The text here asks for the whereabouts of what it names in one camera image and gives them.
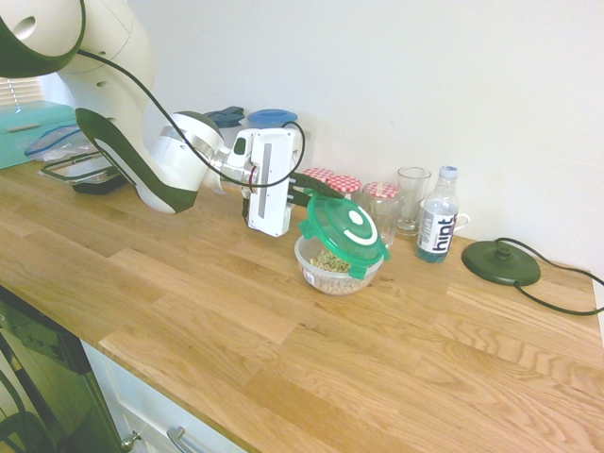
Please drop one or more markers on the clear plastic zip bag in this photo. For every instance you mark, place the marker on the clear plastic zip bag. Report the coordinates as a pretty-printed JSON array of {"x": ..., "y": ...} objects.
[{"x": 61, "y": 144}]

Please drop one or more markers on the clear pitcher dark grey lid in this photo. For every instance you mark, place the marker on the clear pitcher dark grey lid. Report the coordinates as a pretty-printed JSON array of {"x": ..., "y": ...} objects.
[{"x": 225, "y": 115}]

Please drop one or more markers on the rectangular glass container green rim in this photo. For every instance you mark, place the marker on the rectangular glass container green rim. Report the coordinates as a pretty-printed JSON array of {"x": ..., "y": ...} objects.
[{"x": 89, "y": 177}]

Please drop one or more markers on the white mug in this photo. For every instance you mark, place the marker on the white mug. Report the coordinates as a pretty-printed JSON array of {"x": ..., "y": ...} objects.
[{"x": 462, "y": 221}]

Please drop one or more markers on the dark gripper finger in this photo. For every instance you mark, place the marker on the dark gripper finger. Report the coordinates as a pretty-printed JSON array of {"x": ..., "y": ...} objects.
[
  {"x": 302, "y": 198},
  {"x": 316, "y": 184}
]

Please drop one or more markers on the tall clear drinking glass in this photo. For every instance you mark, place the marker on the tall clear drinking glass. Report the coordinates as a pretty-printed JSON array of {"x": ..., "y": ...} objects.
[{"x": 414, "y": 198}]

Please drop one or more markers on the dark dishwasher front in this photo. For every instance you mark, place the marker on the dark dishwasher front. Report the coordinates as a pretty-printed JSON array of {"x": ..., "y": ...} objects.
[{"x": 52, "y": 358}]

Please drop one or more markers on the glass jar red checked lid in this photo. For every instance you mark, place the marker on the glass jar red checked lid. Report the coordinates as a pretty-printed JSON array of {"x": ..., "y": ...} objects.
[
  {"x": 383, "y": 189},
  {"x": 345, "y": 183},
  {"x": 318, "y": 173}
]

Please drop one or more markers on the teal bread box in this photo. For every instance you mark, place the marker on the teal bread box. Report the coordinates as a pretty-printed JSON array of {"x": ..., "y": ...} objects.
[{"x": 28, "y": 137}]

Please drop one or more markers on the white window blinds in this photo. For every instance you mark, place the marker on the white window blinds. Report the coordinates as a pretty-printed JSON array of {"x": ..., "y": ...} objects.
[{"x": 19, "y": 89}]

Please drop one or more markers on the clear pitcher blue lid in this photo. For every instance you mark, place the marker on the clear pitcher blue lid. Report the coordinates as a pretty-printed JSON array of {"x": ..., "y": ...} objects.
[{"x": 271, "y": 117}]

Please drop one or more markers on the green round container lid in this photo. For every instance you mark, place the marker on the green round container lid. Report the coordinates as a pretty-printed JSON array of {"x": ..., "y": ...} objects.
[{"x": 344, "y": 226}]

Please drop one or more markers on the silver cabinet knob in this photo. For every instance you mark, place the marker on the silver cabinet knob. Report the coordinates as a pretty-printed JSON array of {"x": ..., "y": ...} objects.
[{"x": 128, "y": 441}]

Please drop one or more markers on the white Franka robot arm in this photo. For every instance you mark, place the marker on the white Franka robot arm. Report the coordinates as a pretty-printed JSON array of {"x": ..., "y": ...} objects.
[{"x": 127, "y": 156}]

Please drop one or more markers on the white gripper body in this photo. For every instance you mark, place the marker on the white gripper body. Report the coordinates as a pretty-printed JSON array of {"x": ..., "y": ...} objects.
[{"x": 278, "y": 189}]

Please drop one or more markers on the dark round kettle base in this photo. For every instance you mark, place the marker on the dark round kettle base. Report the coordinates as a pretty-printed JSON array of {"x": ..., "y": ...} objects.
[{"x": 500, "y": 262}]

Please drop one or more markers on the clear hint water bottle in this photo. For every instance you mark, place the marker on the clear hint water bottle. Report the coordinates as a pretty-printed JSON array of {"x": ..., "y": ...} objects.
[{"x": 436, "y": 226}]

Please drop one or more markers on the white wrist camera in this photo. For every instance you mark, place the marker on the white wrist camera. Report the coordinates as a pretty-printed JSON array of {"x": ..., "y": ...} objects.
[{"x": 241, "y": 147}]

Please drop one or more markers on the clear cereal bowl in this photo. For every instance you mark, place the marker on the clear cereal bowl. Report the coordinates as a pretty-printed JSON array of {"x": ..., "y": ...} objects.
[{"x": 330, "y": 283}]

